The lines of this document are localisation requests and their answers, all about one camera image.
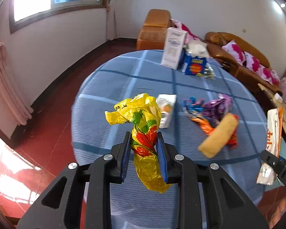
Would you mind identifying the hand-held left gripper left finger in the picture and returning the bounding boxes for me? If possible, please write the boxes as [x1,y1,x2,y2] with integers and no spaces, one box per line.
[17,131,131,229]

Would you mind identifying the beige curtain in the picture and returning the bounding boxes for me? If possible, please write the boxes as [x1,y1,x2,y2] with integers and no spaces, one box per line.
[102,0,120,41]

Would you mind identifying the pink floral pillow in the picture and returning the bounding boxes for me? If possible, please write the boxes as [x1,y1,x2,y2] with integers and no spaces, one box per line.
[260,67,280,84]
[242,52,265,73]
[170,19,201,44]
[222,40,246,64]

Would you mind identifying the blue wrapper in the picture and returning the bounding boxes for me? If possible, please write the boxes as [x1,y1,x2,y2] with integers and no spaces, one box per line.
[182,97,205,118]

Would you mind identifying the brown leather chaise sofa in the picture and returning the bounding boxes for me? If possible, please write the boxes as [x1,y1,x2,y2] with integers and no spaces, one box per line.
[136,9,173,51]

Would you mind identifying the orange striped wrapper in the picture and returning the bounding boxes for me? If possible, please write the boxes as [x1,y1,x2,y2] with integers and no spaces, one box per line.
[191,116,239,146]

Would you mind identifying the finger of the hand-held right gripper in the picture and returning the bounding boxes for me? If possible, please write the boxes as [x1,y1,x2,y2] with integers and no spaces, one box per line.
[260,150,280,176]

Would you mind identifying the small clear snack packet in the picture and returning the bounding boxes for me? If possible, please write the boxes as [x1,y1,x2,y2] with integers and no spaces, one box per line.
[201,63,216,80]

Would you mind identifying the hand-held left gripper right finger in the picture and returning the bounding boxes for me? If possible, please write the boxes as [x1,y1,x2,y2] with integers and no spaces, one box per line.
[157,132,270,229]

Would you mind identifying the white orange snack packet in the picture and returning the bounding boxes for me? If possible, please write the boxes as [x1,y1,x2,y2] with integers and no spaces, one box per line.
[256,107,284,186]

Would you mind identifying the person's right hand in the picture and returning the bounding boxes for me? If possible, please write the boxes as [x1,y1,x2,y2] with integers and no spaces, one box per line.
[272,196,286,227]

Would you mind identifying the blue milk carton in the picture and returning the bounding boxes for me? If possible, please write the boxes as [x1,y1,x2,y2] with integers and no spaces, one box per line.
[182,43,209,76]

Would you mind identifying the yellow sponge cake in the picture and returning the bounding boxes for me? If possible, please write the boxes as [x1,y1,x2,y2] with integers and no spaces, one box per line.
[198,113,239,158]

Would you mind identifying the purple wrapper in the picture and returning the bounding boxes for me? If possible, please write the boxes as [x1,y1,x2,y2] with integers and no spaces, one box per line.
[202,94,233,124]

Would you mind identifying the yellow plastic wrapper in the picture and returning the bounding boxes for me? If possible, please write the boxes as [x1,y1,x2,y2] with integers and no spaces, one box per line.
[105,94,173,194]

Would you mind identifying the white milk carton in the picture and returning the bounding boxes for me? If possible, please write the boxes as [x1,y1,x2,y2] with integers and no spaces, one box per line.
[161,27,188,70]

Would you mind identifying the small white packet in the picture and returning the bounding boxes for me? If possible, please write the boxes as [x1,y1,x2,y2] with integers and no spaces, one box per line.
[156,94,177,128]

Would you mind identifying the pink curtain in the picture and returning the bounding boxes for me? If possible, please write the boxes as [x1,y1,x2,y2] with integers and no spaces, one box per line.
[0,32,34,126]

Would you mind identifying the brown leather three-seat sofa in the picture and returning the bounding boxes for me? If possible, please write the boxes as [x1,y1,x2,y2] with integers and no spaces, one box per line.
[204,31,282,94]

